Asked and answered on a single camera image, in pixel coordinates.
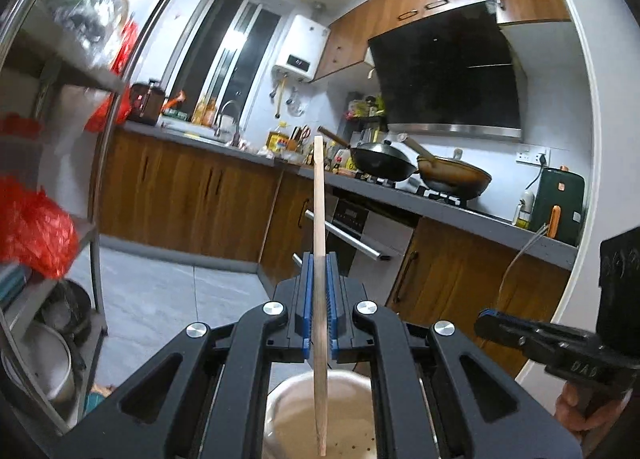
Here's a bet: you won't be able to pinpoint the black spice rack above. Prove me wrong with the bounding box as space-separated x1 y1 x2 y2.
345 94 389 140

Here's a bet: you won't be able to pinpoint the brown frying pan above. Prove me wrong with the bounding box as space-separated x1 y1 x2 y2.
402 135 493 200

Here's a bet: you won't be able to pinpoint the knife block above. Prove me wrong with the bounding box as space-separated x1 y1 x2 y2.
287 125 312 154

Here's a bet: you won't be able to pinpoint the row of sauce bottles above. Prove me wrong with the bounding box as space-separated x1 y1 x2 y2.
324 139 359 176

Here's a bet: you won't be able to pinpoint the person's right hand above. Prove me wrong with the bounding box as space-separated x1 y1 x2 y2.
554 381 623 446

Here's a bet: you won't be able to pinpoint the metal shelf rack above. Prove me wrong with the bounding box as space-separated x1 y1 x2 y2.
0 0 181 440

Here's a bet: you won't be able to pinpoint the wooden chopstick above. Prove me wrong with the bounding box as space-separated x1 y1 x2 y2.
311 135 331 457

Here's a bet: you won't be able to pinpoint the crumpled red plastic bag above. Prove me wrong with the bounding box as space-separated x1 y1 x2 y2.
0 174 81 279

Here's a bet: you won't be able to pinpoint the red lid plastic container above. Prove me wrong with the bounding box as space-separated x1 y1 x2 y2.
0 113 42 136

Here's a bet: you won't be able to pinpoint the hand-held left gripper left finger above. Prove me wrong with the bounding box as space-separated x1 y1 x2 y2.
50 251 318 459

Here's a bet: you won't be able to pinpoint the steel faucet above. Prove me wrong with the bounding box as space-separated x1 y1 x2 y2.
215 100 242 140

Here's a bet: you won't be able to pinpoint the white ceramic utensil holder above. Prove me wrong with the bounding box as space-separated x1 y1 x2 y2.
262 371 381 459

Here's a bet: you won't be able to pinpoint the kitchen window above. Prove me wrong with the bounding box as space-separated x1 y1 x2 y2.
167 0 284 126

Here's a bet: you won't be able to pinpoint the black wok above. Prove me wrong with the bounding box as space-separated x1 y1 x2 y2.
317 125 421 184

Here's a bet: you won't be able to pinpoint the gas stove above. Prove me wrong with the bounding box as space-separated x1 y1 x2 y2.
354 171 501 214

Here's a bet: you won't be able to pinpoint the hanging kitchen tools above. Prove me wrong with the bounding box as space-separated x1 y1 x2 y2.
270 74 307 118

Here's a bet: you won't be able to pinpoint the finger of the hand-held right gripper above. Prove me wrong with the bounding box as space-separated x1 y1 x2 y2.
474 309 602 366

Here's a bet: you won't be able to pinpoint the clear plastic bag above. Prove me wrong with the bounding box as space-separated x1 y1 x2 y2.
52 0 132 57

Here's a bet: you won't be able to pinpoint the grey cable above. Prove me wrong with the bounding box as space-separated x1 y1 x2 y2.
497 226 547 311

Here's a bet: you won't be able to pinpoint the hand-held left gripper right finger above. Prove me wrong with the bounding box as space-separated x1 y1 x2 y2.
326 252 584 459

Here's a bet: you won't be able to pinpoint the black range hood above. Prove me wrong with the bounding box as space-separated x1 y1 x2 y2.
367 0 529 142

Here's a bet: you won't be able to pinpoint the wooden lower cabinets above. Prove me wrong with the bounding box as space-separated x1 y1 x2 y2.
95 131 571 380

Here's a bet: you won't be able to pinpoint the white power outlet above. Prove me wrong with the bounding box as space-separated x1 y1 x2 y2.
515 146 551 168

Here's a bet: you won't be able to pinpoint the small white bottle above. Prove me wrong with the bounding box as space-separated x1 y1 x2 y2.
515 189 536 231

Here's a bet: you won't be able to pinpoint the steel pot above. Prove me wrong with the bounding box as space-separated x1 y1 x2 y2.
0 323 77 406

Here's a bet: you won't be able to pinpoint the yellow dish soap bottles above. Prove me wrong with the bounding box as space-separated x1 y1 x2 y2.
192 95 219 124

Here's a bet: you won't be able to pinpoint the yellow oil bottle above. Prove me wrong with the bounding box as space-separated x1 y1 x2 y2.
266 129 291 154

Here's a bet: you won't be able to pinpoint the dark red rice cooker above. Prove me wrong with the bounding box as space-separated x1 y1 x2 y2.
128 81 168 128

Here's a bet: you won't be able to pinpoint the green air fryer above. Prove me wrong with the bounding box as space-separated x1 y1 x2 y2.
530 166 586 247

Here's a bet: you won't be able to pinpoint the hanging red plastic bag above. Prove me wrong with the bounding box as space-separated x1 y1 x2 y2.
84 21 139 133

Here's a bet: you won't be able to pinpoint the black pot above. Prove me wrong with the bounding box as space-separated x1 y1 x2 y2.
37 279 94 341

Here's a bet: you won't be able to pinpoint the built-in oven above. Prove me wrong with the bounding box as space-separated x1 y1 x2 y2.
301 189 417 305

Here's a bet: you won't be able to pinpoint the white water heater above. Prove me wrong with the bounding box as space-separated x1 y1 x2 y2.
272 14 331 84

